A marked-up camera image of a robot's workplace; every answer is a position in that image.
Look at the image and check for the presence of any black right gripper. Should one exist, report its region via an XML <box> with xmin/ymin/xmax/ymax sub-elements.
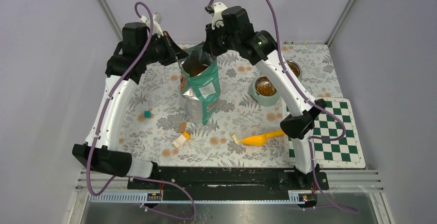
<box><xmin>203</xmin><ymin>19</ymin><xmax>240</xmax><ymax>56</ymax></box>

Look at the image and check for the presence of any brown wooden cylinder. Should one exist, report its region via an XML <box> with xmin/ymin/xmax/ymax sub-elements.
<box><xmin>178</xmin><ymin>122</ymin><xmax>187</xmax><ymax>133</ymax></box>

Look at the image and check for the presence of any small cream toy piece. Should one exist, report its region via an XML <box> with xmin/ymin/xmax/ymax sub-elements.
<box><xmin>231</xmin><ymin>135</ymin><xmax>239</xmax><ymax>144</ymax></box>

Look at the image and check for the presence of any teal small cube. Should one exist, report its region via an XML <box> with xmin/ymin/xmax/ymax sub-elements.
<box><xmin>143</xmin><ymin>111</ymin><xmax>153</xmax><ymax>118</ymax></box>

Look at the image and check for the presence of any green white checkerboard mat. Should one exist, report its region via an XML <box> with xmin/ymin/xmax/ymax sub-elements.
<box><xmin>283</xmin><ymin>97</ymin><xmax>366</xmax><ymax>169</ymax></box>

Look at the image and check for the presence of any white yellow toy block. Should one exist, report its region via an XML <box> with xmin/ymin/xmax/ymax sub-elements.
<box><xmin>172</xmin><ymin>132</ymin><xmax>191</xmax><ymax>148</ymax></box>

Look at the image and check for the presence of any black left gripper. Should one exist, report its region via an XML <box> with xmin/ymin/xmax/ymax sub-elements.
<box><xmin>140</xmin><ymin>30</ymin><xmax>189</xmax><ymax>66</ymax></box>

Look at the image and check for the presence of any floral patterned table cloth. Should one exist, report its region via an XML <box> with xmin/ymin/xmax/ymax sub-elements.
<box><xmin>116</xmin><ymin>43</ymin><xmax>345</xmax><ymax>168</ymax></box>

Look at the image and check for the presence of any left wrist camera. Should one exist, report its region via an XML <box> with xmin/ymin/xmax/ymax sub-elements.
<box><xmin>139</xmin><ymin>12</ymin><xmax>164</xmax><ymax>37</ymax></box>

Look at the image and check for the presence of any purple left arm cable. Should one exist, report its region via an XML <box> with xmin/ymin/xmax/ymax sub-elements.
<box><xmin>85</xmin><ymin>1</ymin><xmax>198</xmax><ymax>221</ymax></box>

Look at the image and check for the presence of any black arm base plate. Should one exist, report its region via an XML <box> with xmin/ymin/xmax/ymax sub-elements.
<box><xmin>127</xmin><ymin>166</ymin><xmax>329</xmax><ymax>201</ymax></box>

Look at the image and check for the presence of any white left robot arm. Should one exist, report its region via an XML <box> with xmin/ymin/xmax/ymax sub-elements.
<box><xmin>72</xmin><ymin>21</ymin><xmax>188</xmax><ymax>188</ymax></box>

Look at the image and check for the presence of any green dog food bag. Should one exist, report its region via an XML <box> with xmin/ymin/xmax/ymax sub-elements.
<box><xmin>178</xmin><ymin>42</ymin><xmax>221</xmax><ymax>125</ymax></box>

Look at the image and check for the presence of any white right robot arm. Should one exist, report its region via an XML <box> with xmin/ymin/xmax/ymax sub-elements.
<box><xmin>203</xmin><ymin>3</ymin><xmax>326</xmax><ymax>189</ymax></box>

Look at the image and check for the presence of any brown pet food kibble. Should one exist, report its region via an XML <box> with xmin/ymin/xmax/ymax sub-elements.
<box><xmin>180</xmin><ymin>61</ymin><xmax>302</xmax><ymax>97</ymax></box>

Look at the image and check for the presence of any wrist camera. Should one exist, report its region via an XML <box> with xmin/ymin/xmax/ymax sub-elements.
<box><xmin>139</xmin><ymin>12</ymin><xmax>164</xmax><ymax>37</ymax></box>
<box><xmin>205</xmin><ymin>2</ymin><xmax>228</xmax><ymax>30</ymax></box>

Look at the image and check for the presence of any orange plastic scoop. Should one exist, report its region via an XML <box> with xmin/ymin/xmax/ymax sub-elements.
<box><xmin>241</xmin><ymin>130</ymin><xmax>285</xmax><ymax>146</ymax></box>

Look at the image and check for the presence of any mint double pet bowl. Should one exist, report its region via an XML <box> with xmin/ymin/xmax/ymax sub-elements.
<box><xmin>248</xmin><ymin>60</ymin><xmax>302</xmax><ymax>107</ymax></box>

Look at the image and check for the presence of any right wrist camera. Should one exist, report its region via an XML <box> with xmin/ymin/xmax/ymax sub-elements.
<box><xmin>205</xmin><ymin>2</ymin><xmax>228</xmax><ymax>30</ymax></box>

